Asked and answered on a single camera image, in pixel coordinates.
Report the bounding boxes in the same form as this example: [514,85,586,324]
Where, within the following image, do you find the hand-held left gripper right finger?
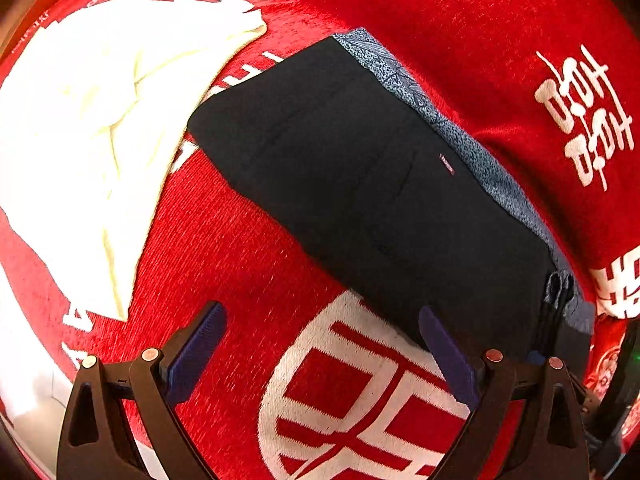
[419,305,591,480]

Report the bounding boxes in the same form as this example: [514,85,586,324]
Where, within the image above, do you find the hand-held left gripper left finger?
[56,301,228,480]

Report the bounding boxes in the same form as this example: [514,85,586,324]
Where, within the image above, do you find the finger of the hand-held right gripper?
[597,319,640,428]

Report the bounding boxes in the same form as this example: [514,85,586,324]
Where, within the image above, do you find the black pants with blue trim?
[187,27,597,361]

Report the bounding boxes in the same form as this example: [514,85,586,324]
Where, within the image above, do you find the red pillow with gold pattern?
[580,317,640,461]

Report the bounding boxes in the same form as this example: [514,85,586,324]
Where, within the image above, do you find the red blanket with white print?
[0,0,640,480]

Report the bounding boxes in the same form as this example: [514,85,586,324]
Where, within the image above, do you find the cream white garment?
[0,0,268,322]

